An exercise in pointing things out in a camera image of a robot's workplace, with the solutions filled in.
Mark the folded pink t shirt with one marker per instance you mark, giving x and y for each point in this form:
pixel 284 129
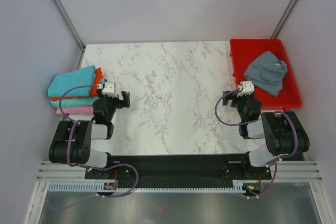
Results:
pixel 76 110

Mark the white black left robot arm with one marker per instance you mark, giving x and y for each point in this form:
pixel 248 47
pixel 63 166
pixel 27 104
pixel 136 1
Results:
pixel 71 144

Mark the grey slotted cable duct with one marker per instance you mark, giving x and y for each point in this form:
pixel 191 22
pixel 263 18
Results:
pixel 108 188

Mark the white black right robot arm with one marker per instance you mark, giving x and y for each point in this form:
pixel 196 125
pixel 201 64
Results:
pixel 282 131

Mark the red plastic bin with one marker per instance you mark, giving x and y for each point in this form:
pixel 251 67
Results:
pixel 244 51

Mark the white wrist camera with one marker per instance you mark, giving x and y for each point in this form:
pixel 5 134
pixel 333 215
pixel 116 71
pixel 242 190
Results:
pixel 245 88
pixel 107 89

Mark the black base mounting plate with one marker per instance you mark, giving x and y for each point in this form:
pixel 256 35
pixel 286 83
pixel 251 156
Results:
pixel 178 170

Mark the aluminium frame rail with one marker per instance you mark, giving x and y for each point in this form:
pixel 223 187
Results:
pixel 287 172

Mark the grey t shirt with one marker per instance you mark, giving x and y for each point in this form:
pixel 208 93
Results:
pixel 267 72

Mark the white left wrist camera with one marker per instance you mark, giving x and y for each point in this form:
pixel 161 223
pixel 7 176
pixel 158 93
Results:
pixel 107 89

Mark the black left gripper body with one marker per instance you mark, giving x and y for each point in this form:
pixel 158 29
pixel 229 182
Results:
pixel 113 103

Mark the folded red t shirt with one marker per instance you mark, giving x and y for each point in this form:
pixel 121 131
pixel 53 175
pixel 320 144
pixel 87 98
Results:
pixel 88 76

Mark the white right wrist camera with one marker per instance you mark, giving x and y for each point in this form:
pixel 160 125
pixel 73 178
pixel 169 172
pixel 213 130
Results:
pixel 245 88

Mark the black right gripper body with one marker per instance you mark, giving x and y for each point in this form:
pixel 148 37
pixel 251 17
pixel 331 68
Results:
pixel 239 102

